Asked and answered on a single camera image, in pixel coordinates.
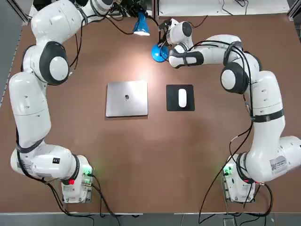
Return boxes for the blue desk lamp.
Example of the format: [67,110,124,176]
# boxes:
[132,6,170,64]

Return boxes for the white computer mouse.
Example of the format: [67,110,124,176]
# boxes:
[177,88,188,108]

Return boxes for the black mouse pad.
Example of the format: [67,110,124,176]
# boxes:
[166,84,196,112]

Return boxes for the silver closed laptop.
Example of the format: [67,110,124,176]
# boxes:
[105,80,149,118]

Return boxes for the aluminium post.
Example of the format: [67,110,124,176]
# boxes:
[153,0,160,21]

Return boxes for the black lamp power cord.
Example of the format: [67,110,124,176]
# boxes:
[191,15,209,29]

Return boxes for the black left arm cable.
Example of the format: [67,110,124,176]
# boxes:
[14,9,136,212]

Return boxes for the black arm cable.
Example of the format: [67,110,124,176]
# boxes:
[14,9,136,212]
[182,40,275,223]

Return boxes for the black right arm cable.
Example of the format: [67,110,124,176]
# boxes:
[182,40,275,223]

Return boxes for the aluminium frame beam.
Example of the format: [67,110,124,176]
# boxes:
[16,0,32,24]
[287,0,301,22]

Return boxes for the black base power cable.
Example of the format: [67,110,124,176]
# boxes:
[90,173,144,218]

